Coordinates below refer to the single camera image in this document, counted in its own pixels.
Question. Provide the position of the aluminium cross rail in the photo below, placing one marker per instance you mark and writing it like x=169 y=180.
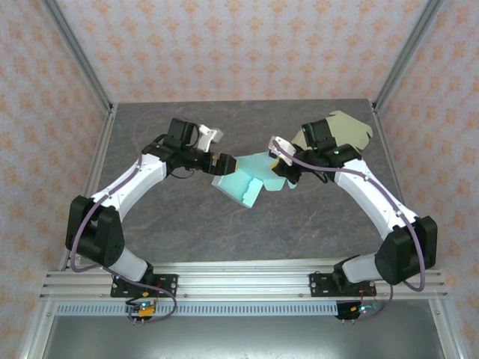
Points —
x=243 y=284

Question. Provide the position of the aluminium frame bar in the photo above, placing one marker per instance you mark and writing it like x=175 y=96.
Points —
x=447 y=333
x=37 y=333

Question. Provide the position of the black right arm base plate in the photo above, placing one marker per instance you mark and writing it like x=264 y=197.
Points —
x=320 y=285

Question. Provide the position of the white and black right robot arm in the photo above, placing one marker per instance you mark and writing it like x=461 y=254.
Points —
x=374 y=202

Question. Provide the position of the aluminium side rail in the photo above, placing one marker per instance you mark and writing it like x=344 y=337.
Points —
x=386 y=142
x=93 y=179

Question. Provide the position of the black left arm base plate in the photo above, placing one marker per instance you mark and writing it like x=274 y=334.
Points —
x=168 y=285

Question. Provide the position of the light green paper box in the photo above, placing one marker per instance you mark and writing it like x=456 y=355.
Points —
x=348 y=129

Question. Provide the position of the grey metal sheet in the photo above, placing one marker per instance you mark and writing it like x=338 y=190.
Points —
x=243 y=336

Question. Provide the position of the aluminium frame post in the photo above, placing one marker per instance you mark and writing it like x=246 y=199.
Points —
x=81 y=56
x=406 y=56

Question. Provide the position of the light blue paper box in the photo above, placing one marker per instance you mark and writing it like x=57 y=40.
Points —
x=247 y=179

